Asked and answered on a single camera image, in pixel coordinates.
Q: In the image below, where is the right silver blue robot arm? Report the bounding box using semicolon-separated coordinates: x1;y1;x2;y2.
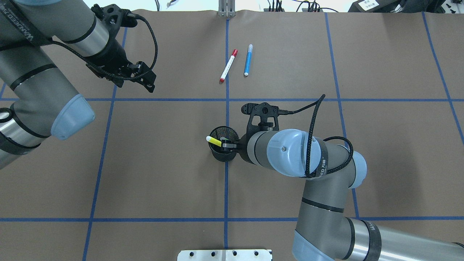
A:
220;129;463;261

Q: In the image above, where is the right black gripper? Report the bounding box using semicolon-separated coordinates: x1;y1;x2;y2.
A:
219;134;253;163

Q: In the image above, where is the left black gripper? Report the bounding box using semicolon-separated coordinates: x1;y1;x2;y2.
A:
86;39;157;94

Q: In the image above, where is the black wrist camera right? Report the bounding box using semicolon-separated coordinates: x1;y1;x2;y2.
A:
241;102;279;137

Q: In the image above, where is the yellow highlighter pen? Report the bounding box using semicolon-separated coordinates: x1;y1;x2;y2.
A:
206;136;222;147

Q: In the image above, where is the black mesh pen cup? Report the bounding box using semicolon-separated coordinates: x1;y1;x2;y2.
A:
206;126;239;162

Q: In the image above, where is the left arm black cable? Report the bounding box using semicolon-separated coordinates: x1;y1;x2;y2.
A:
51;14;158;81

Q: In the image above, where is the brown paper table cover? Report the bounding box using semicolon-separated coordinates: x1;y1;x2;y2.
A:
1;10;463;261

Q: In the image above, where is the blue marker pen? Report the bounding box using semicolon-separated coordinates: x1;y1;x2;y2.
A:
243;44;253;77

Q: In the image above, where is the aluminium frame post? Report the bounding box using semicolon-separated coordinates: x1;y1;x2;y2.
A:
218;0;236;18

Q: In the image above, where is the red marker pen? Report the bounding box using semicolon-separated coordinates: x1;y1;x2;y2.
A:
219;49;238;84

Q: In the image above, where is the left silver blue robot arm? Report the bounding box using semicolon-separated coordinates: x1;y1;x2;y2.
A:
0;0;158;167

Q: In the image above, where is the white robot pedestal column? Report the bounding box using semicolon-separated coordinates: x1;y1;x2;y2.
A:
177;249;273;261

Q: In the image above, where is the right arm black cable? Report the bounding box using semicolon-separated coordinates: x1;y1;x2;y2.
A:
278;94;354;179

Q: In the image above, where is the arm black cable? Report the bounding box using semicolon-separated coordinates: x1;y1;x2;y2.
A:
51;14;158;81
278;94;354;179

